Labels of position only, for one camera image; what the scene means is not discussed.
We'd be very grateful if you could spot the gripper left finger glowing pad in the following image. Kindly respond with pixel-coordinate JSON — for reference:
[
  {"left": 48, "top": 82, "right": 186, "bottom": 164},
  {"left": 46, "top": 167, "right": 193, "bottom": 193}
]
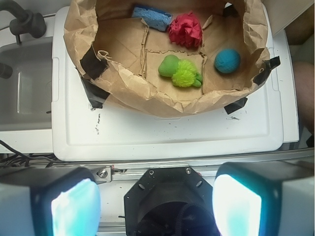
[{"left": 0, "top": 167, "right": 101, "bottom": 236}]

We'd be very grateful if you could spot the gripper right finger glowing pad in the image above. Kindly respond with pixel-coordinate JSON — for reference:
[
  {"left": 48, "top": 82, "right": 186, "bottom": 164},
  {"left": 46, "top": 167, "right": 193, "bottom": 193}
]
[{"left": 212, "top": 161, "right": 315, "bottom": 236}]

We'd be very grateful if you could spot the red paper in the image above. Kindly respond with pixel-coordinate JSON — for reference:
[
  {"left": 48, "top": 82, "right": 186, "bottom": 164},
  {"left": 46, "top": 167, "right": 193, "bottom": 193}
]
[{"left": 168, "top": 11, "right": 203, "bottom": 49}]

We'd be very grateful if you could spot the white plastic bin lid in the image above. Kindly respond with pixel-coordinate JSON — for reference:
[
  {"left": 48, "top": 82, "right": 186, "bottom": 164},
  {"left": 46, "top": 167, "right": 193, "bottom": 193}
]
[{"left": 51, "top": 7, "right": 284, "bottom": 161}]

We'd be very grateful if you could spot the black tape right lower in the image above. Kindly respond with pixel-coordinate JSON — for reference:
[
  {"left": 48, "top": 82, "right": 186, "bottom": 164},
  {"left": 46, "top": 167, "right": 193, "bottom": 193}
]
[{"left": 224, "top": 97, "right": 248, "bottom": 115}]

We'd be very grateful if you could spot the black tape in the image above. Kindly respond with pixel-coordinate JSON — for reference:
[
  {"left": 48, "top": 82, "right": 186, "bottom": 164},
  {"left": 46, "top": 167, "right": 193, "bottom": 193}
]
[
  {"left": 80, "top": 46, "right": 109, "bottom": 80},
  {"left": 253, "top": 56, "right": 281, "bottom": 87},
  {"left": 224, "top": 97, "right": 248, "bottom": 115},
  {"left": 81, "top": 77, "right": 110, "bottom": 109}
]

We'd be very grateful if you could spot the black tape left lower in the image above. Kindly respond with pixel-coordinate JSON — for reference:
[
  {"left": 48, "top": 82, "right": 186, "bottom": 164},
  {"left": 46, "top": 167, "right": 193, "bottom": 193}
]
[{"left": 81, "top": 77, "right": 110, "bottom": 109}]

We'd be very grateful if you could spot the black tape right upper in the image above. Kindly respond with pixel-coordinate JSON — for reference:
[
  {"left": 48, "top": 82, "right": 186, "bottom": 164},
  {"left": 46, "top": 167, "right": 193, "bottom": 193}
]
[{"left": 253, "top": 56, "right": 281, "bottom": 87}]

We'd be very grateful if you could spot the black tape left upper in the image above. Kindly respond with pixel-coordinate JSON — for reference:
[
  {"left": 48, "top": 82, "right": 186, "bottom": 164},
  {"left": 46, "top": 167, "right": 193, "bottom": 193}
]
[{"left": 80, "top": 46, "right": 109, "bottom": 80}]

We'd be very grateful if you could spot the blue felt ball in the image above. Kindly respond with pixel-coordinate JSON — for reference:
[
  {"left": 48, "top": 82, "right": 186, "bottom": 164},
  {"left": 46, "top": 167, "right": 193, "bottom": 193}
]
[{"left": 214, "top": 49, "right": 241, "bottom": 74}]

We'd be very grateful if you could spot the brown paper bag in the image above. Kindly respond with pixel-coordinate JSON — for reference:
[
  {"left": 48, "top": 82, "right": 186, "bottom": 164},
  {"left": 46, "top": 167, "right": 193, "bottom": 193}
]
[{"left": 64, "top": 0, "right": 270, "bottom": 118}]

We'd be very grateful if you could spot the dark grey faucet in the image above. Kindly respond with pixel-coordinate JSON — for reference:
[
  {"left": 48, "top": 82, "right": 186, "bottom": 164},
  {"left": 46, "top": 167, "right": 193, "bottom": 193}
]
[{"left": 0, "top": 0, "right": 47, "bottom": 45}]

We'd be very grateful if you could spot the blue sponge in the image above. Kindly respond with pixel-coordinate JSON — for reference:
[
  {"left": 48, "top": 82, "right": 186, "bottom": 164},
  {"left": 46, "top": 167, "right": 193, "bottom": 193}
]
[{"left": 131, "top": 5, "right": 172, "bottom": 32}]

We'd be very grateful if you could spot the aluminium frame rail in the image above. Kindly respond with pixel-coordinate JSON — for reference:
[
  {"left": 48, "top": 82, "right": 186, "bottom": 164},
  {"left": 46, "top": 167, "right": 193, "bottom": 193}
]
[{"left": 0, "top": 147, "right": 315, "bottom": 184}]

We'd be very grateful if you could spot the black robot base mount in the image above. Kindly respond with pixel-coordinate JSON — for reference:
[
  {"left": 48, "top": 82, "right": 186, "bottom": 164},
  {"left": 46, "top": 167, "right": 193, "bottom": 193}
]
[{"left": 124, "top": 167, "right": 220, "bottom": 236}]

